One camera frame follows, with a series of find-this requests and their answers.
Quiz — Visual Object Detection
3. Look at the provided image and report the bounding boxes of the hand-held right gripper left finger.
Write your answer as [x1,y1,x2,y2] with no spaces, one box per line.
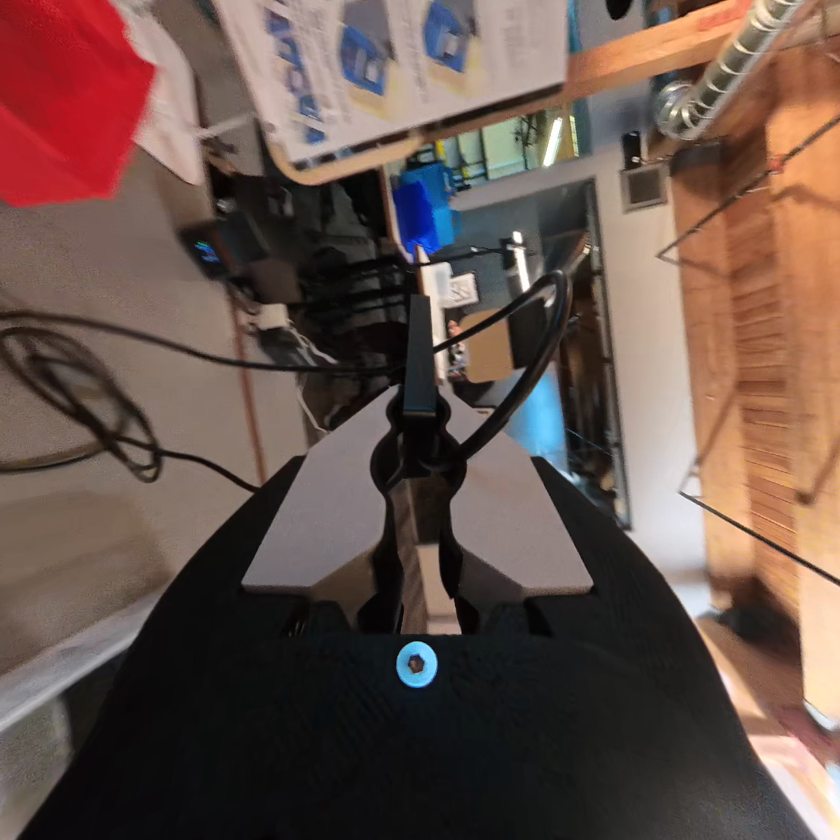
[241,386,404,634]

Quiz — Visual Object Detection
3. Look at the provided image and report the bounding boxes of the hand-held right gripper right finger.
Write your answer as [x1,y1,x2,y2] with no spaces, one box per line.
[436,390,595,634]

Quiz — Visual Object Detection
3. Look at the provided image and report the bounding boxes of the black usb cable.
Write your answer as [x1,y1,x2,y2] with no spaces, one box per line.
[0,269,573,476]

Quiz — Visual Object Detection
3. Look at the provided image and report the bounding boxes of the red plastic bin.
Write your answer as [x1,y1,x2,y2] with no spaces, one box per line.
[0,0,158,207]

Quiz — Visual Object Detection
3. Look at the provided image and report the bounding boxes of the tan rounded panel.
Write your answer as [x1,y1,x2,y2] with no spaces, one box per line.
[461,308,529,385]

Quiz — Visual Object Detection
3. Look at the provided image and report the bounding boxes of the white charger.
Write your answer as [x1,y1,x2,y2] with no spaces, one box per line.
[251,301,294,334]

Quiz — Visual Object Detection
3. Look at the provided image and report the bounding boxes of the black power bank with display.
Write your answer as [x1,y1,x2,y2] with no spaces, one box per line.
[178,209,271,282]

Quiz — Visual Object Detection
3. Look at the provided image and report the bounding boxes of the blue plastic bin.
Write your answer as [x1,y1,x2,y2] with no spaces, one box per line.
[392,164,460,256]

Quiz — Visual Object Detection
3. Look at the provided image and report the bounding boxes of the grey vent grille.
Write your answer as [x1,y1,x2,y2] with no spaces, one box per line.
[620,164,670,212]

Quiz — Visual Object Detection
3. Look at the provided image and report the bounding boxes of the printed sheet with blue pictures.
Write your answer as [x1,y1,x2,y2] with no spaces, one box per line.
[210,0,572,165]

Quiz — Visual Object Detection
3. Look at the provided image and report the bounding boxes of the wooden board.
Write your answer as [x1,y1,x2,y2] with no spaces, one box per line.
[269,0,756,188]

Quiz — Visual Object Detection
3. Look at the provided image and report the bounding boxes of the silver flexible duct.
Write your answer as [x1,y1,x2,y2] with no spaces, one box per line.
[653,0,811,140]

